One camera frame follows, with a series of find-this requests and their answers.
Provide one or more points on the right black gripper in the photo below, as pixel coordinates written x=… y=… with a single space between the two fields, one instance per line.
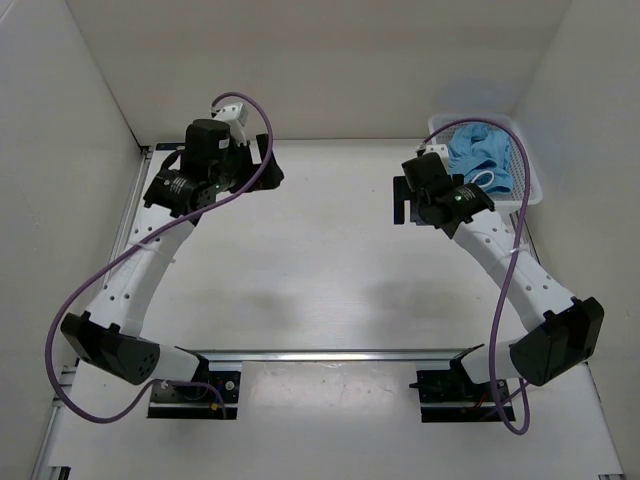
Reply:
x=401 y=193

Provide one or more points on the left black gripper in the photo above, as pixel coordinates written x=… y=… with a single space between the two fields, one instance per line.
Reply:
x=269 y=179

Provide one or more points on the light blue shorts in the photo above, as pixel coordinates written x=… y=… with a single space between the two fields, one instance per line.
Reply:
x=482 y=155

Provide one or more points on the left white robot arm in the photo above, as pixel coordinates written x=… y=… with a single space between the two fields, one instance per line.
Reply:
x=107 y=334

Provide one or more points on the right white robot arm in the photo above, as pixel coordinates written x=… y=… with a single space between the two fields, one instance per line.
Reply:
x=561 y=329

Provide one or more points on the white plastic mesh basket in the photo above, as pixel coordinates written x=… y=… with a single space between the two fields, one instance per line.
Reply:
x=442 y=127

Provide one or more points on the blue label sticker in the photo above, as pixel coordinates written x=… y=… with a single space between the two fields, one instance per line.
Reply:
x=169 y=146

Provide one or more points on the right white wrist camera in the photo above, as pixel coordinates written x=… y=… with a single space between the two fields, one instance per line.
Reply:
x=440 y=149

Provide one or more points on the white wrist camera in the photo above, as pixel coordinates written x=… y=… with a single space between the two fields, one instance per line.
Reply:
x=234 y=114
x=440 y=149

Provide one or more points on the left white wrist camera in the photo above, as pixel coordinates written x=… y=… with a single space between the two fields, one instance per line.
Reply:
x=234 y=114

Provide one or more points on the aluminium left rail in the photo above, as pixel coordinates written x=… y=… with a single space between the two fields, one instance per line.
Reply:
x=129 y=213

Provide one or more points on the aluminium front rail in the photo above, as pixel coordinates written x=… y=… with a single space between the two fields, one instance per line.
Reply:
x=331 y=355

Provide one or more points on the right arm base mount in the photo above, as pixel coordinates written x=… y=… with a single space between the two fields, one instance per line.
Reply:
x=445 y=398

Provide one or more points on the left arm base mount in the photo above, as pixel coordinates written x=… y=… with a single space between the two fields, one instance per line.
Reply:
x=197 y=402

